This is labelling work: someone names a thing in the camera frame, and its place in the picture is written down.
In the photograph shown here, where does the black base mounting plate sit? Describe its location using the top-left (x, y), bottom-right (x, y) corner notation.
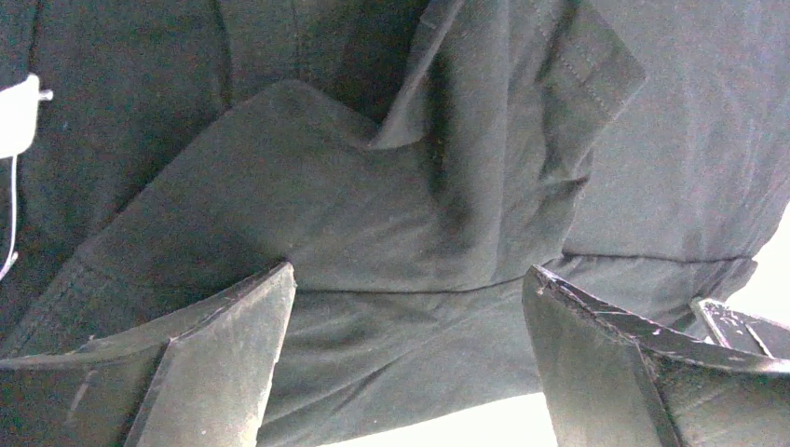
top-left (690, 298), bottom-right (789, 359)

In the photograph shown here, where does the white garment tag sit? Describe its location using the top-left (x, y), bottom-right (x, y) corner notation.
top-left (1, 73), bottom-right (53, 279)

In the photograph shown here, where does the black t shirt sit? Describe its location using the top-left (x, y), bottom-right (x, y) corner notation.
top-left (1, 1), bottom-right (789, 446)

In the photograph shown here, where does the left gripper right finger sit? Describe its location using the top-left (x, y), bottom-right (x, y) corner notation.
top-left (523, 266), bottom-right (789, 446)

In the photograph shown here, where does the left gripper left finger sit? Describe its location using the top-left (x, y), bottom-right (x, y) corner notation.
top-left (1, 263), bottom-right (296, 446)

